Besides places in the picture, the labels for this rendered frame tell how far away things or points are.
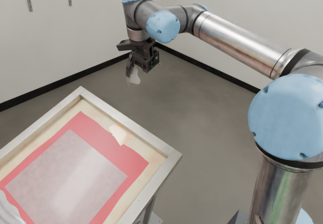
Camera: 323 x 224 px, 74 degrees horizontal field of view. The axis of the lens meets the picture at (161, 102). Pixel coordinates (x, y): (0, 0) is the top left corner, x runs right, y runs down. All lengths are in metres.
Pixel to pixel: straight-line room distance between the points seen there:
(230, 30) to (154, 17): 0.19
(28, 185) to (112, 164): 0.31
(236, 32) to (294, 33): 3.18
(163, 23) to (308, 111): 0.36
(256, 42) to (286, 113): 0.23
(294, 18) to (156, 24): 3.23
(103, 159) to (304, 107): 0.72
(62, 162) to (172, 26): 0.66
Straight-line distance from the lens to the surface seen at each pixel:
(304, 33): 3.71
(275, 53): 0.52
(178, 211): 2.20
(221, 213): 2.33
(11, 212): 0.96
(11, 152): 1.04
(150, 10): 0.58
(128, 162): 0.86
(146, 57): 0.73
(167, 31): 0.56
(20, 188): 0.98
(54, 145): 0.99
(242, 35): 0.56
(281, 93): 0.35
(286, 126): 0.36
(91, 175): 0.88
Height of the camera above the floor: 1.95
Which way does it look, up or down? 38 degrees down
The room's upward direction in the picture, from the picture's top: 12 degrees clockwise
